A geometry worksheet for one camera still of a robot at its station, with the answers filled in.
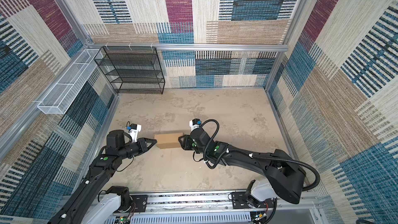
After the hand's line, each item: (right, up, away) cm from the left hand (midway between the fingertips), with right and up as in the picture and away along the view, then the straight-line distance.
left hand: (156, 140), depth 78 cm
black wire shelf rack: (-26, +42, +34) cm, 60 cm away
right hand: (+12, -1, +1) cm, 12 cm away
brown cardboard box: (+5, 0, 0) cm, 5 cm away
